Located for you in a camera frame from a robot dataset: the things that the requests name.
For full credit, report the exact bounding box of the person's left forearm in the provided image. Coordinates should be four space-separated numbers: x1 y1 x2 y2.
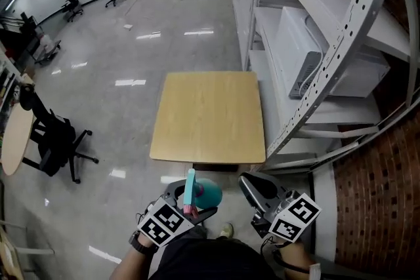
109 238 156 280

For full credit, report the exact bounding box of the cluttered storage shelf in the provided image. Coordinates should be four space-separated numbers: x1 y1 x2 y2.
0 49 19 142

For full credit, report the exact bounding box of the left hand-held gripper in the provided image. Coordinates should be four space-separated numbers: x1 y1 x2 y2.
136 178 219 248

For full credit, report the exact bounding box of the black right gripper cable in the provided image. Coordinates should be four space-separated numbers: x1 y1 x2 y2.
260 237 310 273

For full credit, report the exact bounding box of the person's right forearm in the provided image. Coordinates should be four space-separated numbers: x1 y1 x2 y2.
271 240 316 273

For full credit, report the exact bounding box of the white metal frame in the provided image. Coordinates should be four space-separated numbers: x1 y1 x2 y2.
0 218 56 280

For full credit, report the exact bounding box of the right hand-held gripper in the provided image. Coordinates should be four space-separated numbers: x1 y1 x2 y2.
238 172 322 245

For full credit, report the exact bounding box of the white microwave oven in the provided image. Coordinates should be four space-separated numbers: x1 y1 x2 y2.
276 6 392 100

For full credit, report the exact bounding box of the black table base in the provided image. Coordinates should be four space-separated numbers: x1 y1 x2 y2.
192 163 239 173

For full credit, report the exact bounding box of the black wristwatch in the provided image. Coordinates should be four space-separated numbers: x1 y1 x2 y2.
128 230 159 255

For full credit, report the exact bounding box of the person's black shirt torso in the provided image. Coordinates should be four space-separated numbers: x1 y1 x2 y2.
144 226 313 280

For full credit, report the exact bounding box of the round wooden table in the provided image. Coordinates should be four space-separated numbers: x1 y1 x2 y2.
1 106 35 176

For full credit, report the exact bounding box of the person's light shoe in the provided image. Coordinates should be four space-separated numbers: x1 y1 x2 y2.
219 222 235 239

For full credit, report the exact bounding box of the flat platform cart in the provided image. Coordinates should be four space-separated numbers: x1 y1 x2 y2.
33 39 62 65

